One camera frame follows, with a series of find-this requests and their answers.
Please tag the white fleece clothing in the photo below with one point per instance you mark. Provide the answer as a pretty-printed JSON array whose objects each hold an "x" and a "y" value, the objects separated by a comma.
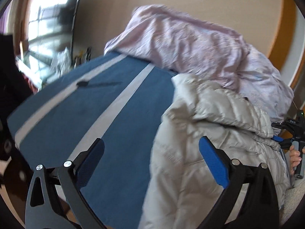
[{"x": 292, "y": 202}]

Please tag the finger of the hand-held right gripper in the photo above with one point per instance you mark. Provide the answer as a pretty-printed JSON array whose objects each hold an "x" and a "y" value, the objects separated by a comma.
[
  {"x": 277, "y": 138},
  {"x": 278, "y": 125}
]

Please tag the blue striped bed sheet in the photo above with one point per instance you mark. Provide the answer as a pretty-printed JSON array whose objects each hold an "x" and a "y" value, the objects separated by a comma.
[{"x": 95, "y": 109}]

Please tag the wooden door frame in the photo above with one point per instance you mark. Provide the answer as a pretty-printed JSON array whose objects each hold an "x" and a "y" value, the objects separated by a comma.
[{"x": 289, "y": 35}]

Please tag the person's right hand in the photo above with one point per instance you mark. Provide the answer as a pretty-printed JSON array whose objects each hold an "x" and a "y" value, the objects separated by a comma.
[{"x": 295, "y": 159}]

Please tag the bright window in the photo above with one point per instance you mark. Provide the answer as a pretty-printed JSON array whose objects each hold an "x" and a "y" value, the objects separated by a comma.
[{"x": 45, "y": 28}]

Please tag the windowsill clutter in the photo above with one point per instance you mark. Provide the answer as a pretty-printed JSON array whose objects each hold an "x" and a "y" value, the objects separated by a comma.
[{"x": 64, "y": 59}]

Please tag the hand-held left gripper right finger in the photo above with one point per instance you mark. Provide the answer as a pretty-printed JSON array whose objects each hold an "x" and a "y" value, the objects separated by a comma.
[{"x": 214, "y": 162}]

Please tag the white down jacket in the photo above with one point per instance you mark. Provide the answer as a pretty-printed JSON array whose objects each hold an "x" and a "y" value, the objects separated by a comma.
[{"x": 190, "y": 128}]

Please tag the pink floral duvet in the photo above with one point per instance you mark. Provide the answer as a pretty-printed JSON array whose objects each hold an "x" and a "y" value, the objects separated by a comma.
[{"x": 190, "y": 45}]

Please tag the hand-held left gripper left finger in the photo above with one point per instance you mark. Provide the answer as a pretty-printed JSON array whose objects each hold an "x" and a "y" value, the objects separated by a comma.
[{"x": 91, "y": 162}]

